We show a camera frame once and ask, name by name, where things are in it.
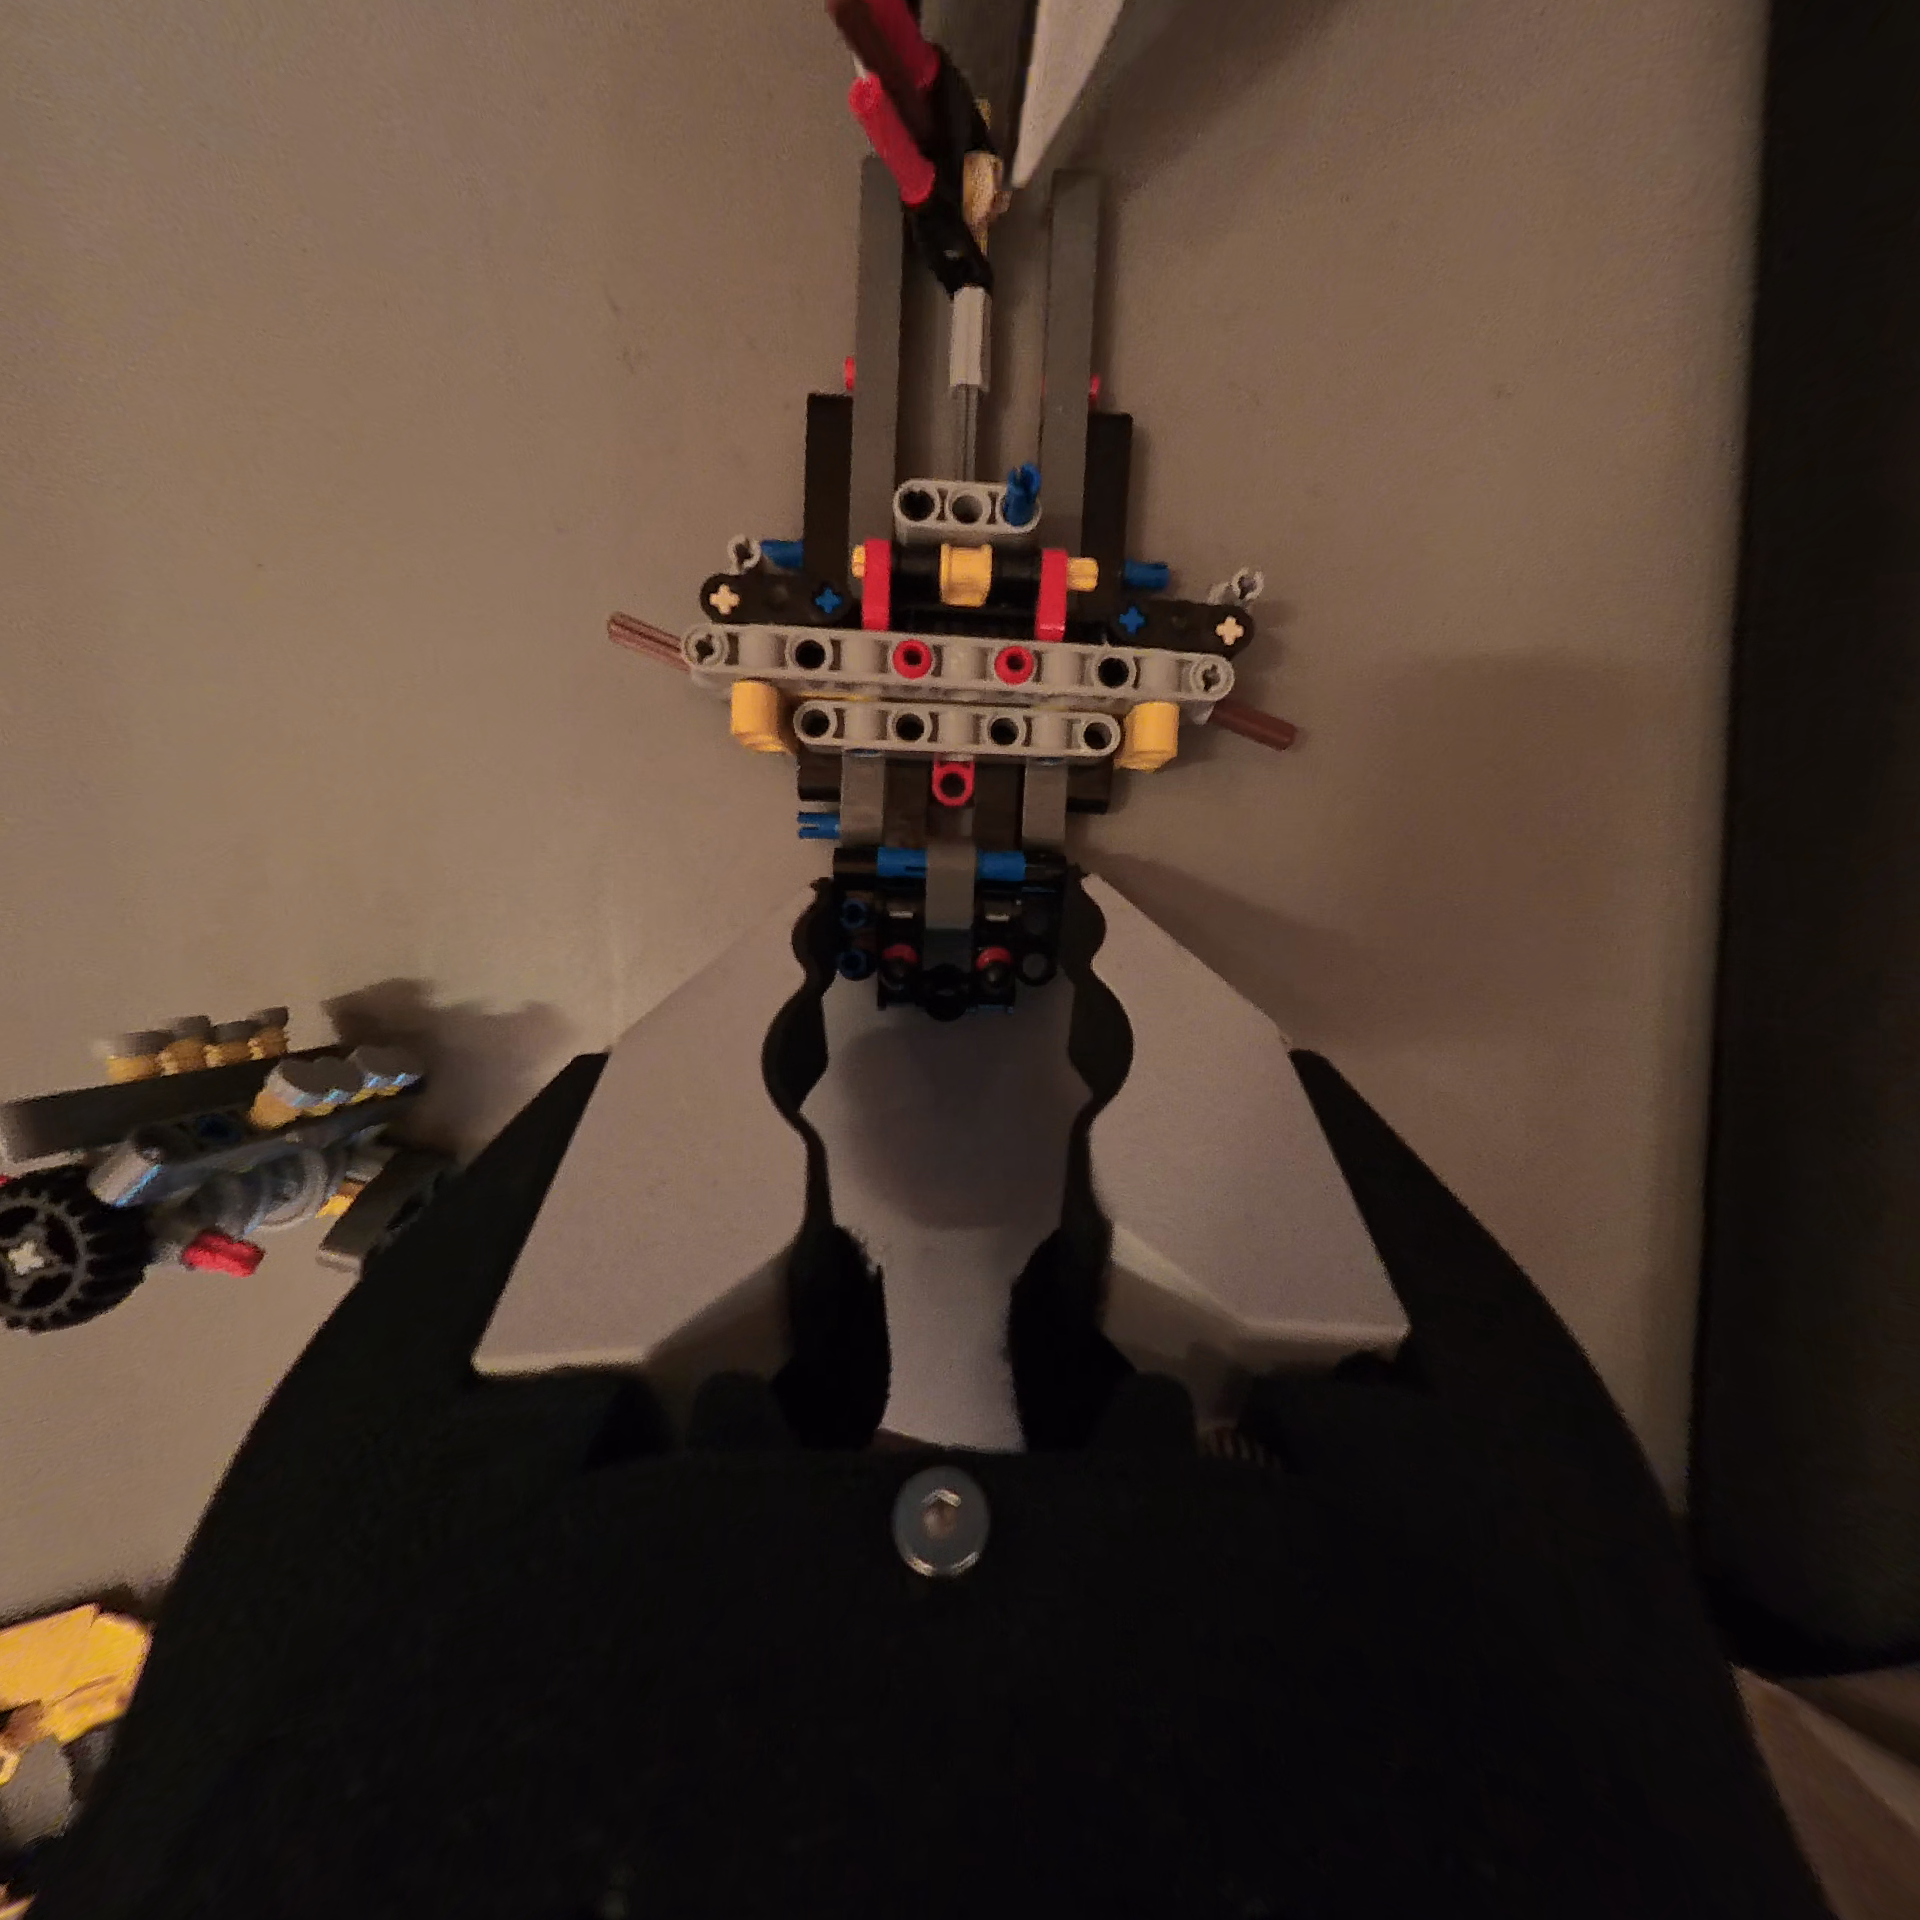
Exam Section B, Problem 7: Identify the brick engine assembly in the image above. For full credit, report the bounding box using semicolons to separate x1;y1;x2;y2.
0;1010;454;1334

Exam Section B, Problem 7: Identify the grey black brick chassis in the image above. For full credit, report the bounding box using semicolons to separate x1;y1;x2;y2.
605;153;1298;1028

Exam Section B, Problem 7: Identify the grey desk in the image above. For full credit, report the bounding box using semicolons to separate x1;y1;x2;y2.
0;0;1771;1920

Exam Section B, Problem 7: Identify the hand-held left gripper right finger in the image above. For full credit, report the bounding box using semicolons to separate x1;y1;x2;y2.
1017;865;1413;1450

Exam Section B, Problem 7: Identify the white instruction booklet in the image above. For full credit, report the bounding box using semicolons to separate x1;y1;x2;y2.
1006;0;1133;194

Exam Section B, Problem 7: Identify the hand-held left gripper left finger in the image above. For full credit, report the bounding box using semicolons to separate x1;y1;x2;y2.
469;879;893;1450

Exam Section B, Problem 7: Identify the small black red-pin brick assembly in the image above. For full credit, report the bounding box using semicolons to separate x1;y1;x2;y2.
822;0;1002;298

